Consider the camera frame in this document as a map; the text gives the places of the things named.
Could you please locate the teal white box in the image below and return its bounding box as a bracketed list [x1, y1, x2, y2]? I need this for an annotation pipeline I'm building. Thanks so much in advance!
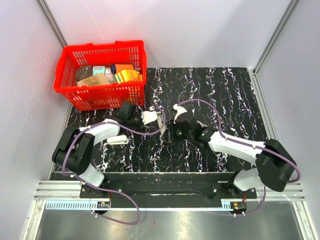
[92, 66, 106, 76]

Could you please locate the pink white small box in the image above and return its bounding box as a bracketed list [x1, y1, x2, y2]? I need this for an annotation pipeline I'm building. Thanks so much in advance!
[105, 67, 115, 83]

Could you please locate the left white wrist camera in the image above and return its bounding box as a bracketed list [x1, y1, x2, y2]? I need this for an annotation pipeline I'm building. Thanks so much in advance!
[141, 111, 158, 125]

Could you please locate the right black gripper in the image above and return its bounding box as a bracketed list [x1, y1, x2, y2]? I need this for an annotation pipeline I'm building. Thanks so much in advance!
[161, 119, 194, 144]

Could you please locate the red plastic shopping basket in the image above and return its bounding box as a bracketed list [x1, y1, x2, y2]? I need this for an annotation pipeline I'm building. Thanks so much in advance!
[53, 40, 148, 111]

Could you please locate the brown round cookie pack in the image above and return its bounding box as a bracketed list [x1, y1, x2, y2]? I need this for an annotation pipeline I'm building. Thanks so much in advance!
[74, 65, 93, 82]

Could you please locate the yellow orange snack box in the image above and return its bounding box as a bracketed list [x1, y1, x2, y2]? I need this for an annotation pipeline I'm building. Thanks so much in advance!
[114, 69, 143, 83]

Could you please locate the aluminium frame rail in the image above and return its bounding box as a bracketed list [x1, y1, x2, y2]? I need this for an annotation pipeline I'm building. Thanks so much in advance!
[33, 180, 305, 202]

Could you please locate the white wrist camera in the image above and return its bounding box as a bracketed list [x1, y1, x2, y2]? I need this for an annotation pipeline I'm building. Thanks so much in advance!
[173, 104, 188, 122]
[141, 111, 158, 125]

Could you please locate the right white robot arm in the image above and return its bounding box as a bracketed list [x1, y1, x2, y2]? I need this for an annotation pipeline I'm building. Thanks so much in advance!
[161, 112, 297, 198]

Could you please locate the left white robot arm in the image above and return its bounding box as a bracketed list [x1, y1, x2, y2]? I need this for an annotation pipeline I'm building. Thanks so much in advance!
[52, 102, 144, 198]

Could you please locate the orange bottle blue cap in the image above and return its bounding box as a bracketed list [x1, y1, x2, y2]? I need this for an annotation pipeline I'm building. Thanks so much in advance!
[110, 64, 135, 75]

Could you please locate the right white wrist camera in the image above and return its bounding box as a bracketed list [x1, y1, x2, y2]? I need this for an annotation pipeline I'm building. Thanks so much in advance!
[173, 104, 188, 122]

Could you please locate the brown cardboard box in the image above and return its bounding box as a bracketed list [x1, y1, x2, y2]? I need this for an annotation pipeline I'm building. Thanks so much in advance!
[77, 73, 110, 87]

